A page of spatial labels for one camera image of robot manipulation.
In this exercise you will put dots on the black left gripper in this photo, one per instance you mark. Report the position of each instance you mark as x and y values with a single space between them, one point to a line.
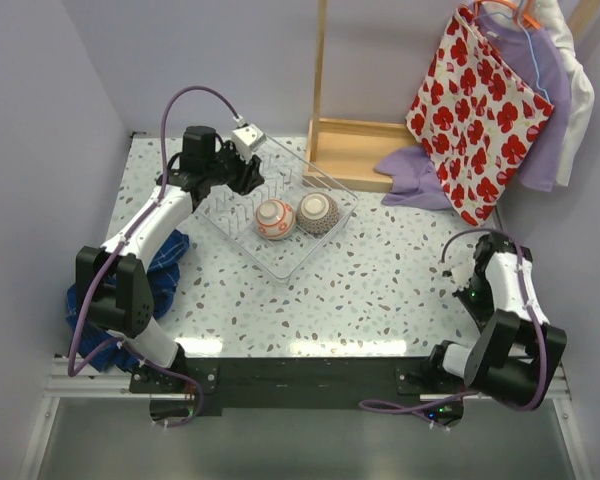
243 173

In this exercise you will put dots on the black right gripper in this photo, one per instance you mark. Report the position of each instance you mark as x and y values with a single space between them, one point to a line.
481 316

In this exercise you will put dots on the orange floral pattern bowl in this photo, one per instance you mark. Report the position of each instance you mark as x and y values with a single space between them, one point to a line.
274 219

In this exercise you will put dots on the white wire dish rack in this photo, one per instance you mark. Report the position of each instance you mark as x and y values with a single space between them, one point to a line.
282 167

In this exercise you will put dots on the brown lattice pattern bowl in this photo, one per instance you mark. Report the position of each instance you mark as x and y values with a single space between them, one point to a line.
317 214

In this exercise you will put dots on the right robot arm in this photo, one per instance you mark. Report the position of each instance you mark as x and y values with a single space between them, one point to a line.
518 351

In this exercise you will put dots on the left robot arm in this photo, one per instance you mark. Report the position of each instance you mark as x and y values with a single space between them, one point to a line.
111 281

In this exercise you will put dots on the wooden clothes stand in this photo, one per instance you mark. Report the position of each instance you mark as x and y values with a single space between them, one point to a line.
341 152

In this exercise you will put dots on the red poppy print tote bag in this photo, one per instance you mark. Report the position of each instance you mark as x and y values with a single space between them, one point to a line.
475 117

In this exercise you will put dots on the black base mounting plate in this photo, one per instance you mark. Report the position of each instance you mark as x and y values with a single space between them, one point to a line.
209 386

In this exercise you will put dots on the blue plaid cloth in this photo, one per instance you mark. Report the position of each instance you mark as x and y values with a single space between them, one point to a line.
163 275

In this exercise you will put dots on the blue clothes hanger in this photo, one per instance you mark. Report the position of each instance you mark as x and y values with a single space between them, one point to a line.
532 50

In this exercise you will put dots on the orange clothes hanger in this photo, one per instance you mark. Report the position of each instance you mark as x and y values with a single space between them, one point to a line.
507 10

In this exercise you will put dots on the white garment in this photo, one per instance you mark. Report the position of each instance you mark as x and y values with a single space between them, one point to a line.
550 16

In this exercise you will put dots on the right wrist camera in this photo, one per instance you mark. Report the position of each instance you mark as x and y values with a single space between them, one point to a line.
460 275

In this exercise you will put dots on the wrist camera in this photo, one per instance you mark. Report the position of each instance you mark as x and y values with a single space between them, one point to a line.
247 139
460 275

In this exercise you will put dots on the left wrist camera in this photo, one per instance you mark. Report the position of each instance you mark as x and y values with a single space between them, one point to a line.
247 139

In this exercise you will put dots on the aluminium rail frame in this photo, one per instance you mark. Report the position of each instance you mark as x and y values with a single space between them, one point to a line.
88 384

